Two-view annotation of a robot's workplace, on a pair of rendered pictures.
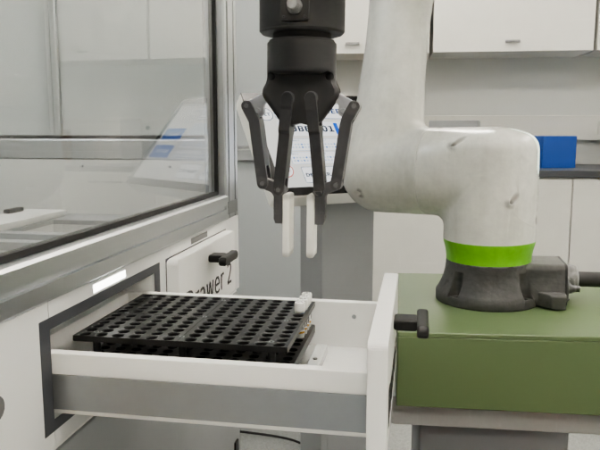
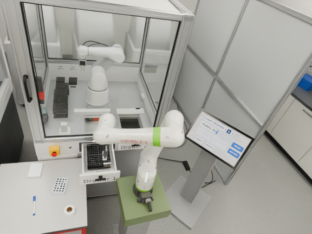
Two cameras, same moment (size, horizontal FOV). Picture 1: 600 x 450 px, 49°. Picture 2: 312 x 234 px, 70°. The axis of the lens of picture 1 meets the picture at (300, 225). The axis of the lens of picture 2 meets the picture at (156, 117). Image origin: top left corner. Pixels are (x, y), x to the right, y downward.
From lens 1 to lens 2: 166 cm
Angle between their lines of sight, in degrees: 59
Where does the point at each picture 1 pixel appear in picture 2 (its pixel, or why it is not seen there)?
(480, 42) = not seen: outside the picture
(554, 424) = not seen: hidden behind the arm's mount
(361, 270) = (208, 164)
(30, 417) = (76, 149)
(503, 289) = (135, 190)
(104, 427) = not seen: hidden behind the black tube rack
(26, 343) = (76, 143)
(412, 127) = (146, 155)
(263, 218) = (241, 128)
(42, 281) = (81, 139)
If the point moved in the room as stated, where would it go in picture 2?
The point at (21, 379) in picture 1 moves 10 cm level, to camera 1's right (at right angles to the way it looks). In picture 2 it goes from (74, 146) to (77, 155)
